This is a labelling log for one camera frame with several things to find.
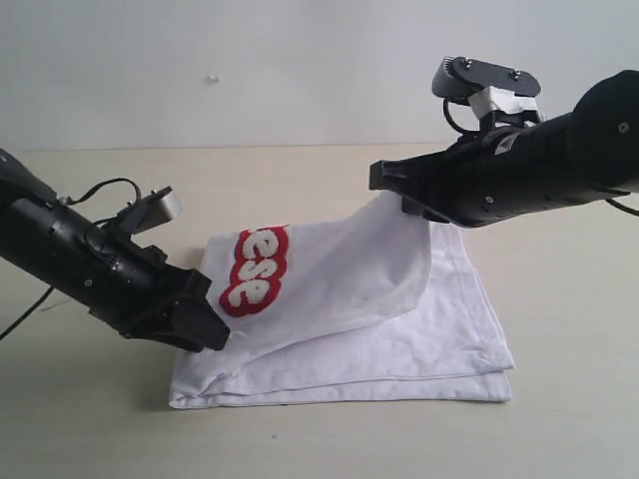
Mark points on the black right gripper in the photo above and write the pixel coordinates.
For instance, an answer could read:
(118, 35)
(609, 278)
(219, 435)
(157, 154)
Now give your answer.
(569, 161)

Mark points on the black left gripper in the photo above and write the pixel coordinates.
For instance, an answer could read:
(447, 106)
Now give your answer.
(131, 288)

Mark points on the white t-shirt red lettering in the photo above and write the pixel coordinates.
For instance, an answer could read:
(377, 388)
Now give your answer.
(380, 306)

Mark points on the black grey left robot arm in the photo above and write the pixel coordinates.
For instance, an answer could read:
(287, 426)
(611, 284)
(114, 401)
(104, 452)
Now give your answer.
(18, 182)

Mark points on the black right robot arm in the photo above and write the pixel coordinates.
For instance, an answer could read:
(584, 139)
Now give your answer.
(616, 94)

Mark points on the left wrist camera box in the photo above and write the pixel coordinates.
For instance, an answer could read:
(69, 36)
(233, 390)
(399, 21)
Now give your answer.
(157, 208)

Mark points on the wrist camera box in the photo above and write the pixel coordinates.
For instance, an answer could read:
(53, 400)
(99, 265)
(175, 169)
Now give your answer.
(157, 208)
(485, 87)

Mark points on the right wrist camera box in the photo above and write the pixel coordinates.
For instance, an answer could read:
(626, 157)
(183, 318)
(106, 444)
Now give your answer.
(485, 87)

